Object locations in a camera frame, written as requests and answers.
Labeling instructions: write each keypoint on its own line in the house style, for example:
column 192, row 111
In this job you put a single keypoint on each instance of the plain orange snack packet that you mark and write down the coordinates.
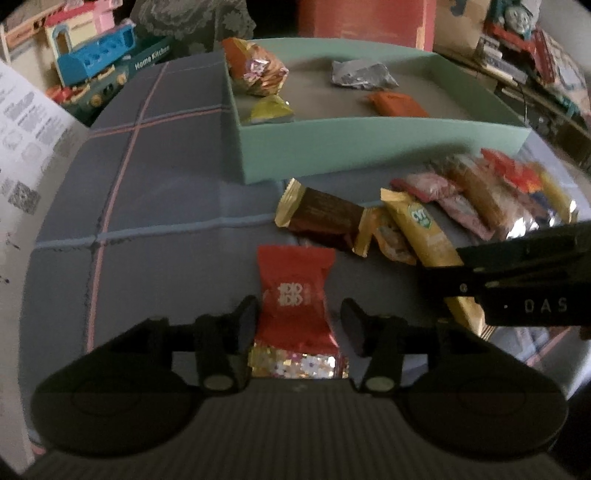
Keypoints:
column 398, row 104

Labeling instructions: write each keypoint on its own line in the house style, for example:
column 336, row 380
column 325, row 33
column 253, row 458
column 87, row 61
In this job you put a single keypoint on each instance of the pale green cardboard box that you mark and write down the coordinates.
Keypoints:
column 323, row 147

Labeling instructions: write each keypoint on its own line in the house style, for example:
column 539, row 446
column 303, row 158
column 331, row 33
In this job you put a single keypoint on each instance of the red orange snack packet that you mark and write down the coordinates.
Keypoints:
column 510, row 171

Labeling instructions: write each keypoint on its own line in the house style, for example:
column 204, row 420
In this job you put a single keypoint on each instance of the blue toy train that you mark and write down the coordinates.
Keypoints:
column 515, row 18

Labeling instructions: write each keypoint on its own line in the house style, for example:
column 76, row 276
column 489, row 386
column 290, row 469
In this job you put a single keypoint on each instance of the stack of books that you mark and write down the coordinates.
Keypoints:
column 501, row 60

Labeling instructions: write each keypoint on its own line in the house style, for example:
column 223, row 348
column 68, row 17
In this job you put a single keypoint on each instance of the red candy packet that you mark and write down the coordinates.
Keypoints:
column 291, row 295

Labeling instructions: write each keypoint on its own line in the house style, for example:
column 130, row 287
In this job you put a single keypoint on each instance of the dark green toy kitchen box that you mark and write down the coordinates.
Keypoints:
column 138, row 69

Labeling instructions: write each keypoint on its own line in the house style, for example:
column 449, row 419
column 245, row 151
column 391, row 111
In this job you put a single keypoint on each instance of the brown chocolate bar packet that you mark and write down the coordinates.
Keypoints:
column 323, row 213

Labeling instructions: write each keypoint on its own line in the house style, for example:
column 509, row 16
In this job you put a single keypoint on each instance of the yellow green snack packet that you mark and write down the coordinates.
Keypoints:
column 271, row 111

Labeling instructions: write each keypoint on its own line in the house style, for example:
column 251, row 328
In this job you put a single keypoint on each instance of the grey lace cloth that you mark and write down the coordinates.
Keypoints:
column 194, row 23

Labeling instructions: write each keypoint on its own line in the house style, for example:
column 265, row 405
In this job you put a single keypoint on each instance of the golden brown snack packet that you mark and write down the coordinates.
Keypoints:
column 489, row 198

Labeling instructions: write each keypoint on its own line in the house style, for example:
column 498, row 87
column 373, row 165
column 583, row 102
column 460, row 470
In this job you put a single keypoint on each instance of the blue toy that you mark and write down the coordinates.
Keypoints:
column 92, row 57

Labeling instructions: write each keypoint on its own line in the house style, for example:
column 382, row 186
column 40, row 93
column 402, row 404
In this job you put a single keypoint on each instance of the printed white paper sheet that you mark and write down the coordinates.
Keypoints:
column 27, row 138

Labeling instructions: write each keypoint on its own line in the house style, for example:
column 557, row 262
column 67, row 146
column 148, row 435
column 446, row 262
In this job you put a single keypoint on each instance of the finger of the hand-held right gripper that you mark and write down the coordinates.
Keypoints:
column 521, row 251
column 455, row 288

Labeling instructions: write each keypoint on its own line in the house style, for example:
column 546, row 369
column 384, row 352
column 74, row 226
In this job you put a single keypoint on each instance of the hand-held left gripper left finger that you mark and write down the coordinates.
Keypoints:
column 247, row 319

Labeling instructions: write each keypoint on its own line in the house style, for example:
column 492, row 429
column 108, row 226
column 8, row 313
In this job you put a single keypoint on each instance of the orange gold snack bag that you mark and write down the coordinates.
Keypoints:
column 251, row 64

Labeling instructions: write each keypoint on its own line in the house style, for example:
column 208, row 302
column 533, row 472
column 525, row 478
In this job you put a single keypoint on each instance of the yellow gold snack packet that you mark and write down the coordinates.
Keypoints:
column 556, row 196

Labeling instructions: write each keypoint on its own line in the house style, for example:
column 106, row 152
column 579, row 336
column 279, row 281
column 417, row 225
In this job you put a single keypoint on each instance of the brown cardboard box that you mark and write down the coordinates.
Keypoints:
column 461, row 21

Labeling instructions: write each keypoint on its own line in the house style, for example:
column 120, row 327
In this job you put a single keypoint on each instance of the plaid grey blanket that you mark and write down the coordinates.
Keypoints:
column 175, row 194

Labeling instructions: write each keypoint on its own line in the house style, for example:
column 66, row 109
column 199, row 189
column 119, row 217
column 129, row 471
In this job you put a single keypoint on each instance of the silver snack packet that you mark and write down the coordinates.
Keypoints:
column 362, row 74

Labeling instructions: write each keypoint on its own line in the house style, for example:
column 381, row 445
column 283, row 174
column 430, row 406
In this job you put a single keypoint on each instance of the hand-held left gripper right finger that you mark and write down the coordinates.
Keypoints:
column 352, row 319

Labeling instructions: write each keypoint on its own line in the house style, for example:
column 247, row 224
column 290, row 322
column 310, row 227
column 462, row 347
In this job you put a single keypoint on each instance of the yellow snack bar packet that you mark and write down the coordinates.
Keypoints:
column 418, row 226

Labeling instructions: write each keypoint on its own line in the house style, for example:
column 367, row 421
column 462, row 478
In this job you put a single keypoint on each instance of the large red box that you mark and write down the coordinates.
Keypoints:
column 364, row 21

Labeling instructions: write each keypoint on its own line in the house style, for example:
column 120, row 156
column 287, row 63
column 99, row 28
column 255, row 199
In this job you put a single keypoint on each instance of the red printed toy box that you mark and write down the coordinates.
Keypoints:
column 551, row 55

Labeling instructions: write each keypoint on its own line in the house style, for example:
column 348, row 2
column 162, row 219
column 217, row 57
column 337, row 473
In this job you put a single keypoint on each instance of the small orange snack packet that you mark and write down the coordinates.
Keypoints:
column 393, row 241

